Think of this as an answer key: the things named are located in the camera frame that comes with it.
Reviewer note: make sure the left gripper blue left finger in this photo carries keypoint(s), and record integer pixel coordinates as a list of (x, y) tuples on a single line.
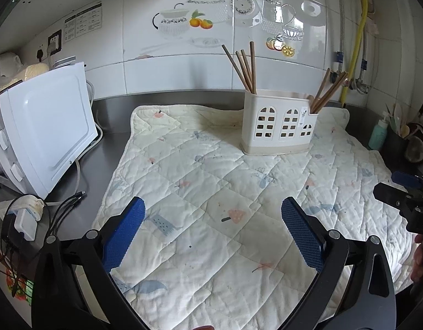
[(119, 231)]

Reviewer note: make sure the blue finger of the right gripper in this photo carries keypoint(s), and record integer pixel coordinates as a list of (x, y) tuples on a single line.
[(407, 180), (396, 198)]

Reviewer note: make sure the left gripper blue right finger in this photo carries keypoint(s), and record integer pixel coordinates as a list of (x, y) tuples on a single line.
[(309, 243)]

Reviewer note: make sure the person's right hand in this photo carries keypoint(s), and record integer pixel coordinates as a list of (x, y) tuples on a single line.
[(417, 270)]

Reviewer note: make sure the black utensil container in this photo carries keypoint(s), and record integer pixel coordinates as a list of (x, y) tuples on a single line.
[(404, 154)]

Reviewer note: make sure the teal soap bottle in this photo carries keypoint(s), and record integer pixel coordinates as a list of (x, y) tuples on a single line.
[(379, 132)]

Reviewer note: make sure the white quilted patterned mat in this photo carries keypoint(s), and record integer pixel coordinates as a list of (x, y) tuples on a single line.
[(213, 249)]

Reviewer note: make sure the white power adapter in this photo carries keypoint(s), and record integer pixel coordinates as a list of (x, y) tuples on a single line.
[(28, 211)]

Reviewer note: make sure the white house-shaped utensil holder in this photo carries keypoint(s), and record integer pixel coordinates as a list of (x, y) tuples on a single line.
[(276, 123)]

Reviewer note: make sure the white microwave oven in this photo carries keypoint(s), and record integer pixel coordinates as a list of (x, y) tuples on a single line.
[(45, 124)]

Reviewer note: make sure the white instruction label sticker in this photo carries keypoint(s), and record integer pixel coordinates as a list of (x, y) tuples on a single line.
[(83, 22)]

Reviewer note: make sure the wall power socket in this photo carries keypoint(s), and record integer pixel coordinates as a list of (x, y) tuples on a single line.
[(54, 43)]

